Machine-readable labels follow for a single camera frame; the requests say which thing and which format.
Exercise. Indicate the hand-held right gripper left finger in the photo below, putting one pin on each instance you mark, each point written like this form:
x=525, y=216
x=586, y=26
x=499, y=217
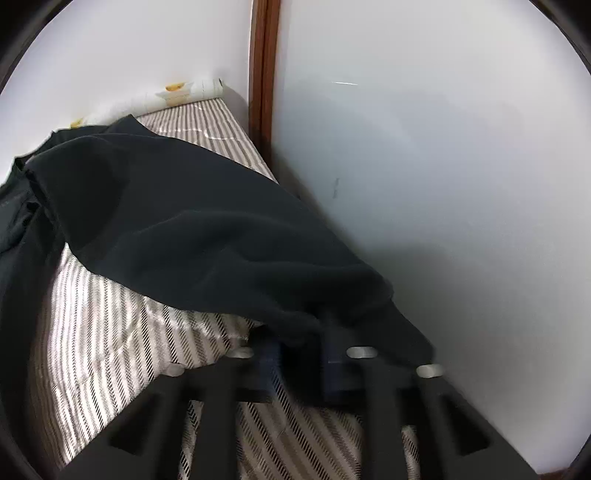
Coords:
x=270, y=367

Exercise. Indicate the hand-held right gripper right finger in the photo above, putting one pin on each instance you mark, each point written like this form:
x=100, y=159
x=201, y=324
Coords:
x=339, y=371

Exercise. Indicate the dark navy garment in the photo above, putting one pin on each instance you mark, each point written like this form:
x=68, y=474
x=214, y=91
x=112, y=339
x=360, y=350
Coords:
x=194, y=221

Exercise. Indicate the striped quilted mattress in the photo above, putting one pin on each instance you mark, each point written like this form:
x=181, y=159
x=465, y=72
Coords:
x=115, y=323

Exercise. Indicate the white yellow-printed bedding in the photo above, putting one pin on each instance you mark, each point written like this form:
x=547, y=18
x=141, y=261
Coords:
x=184, y=94

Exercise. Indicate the brown wooden door trim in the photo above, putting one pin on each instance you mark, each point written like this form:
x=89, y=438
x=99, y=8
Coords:
x=263, y=69

